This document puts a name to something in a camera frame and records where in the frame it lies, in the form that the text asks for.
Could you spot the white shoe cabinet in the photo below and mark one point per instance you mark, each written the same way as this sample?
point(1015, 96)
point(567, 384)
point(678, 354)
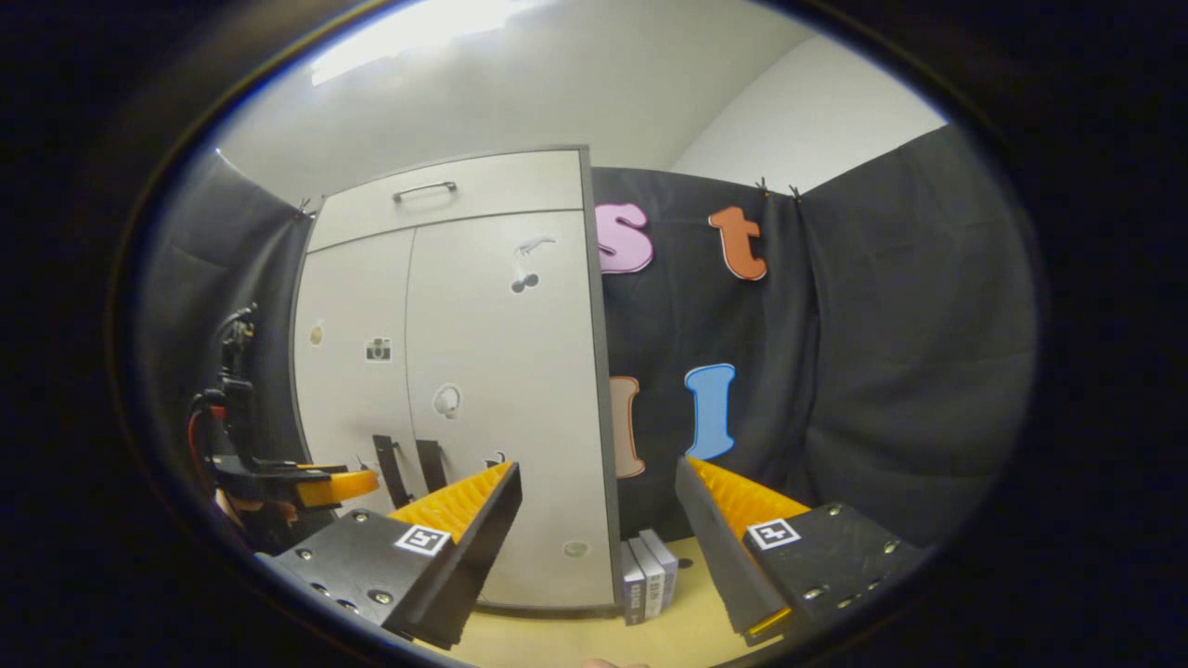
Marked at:
point(596, 371)

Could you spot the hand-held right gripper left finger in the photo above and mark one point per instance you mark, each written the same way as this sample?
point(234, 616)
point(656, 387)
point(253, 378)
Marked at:
point(473, 566)

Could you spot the white cabinet drawer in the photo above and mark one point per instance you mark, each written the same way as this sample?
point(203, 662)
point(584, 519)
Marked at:
point(510, 190)

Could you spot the white shoe cabinet door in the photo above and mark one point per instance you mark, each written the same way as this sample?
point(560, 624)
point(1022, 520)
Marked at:
point(353, 297)
point(520, 371)

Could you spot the gray book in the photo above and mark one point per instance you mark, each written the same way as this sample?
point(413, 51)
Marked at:
point(665, 561)
point(633, 584)
point(650, 575)

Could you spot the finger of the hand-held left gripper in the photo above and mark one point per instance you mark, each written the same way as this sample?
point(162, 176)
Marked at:
point(334, 487)

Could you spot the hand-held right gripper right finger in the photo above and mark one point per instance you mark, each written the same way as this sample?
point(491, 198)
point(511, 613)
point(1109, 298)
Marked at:
point(719, 557)

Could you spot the black backdrop cloth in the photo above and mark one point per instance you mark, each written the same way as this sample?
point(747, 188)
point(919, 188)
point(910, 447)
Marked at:
point(882, 325)

